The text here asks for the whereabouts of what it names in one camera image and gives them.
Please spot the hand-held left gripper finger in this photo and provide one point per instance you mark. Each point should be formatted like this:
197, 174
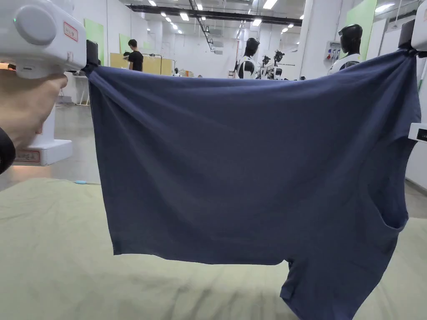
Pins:
89, 69

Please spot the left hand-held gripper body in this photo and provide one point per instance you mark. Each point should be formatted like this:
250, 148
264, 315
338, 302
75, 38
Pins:
40, 36

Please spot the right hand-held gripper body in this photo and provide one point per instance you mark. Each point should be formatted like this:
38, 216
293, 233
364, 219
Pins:
418, 28

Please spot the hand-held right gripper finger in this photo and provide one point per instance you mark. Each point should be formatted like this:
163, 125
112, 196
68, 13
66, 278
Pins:
409, 53

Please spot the dark blue shirt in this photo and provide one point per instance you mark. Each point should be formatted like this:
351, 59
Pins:
247, 160

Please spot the person's left forearm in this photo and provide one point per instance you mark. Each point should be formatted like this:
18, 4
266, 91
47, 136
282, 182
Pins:
5, 150

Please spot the person's left hand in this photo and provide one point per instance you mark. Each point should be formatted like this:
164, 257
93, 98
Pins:
25, 106

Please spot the black and white humanoid robot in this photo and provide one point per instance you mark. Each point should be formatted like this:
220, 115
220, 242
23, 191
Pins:
347, 50
247, 61

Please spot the grey electrical box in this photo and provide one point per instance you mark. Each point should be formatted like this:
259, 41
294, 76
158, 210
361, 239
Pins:
334, 51

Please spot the bed with pale green sheet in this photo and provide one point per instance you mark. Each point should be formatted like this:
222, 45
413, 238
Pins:
60, 253

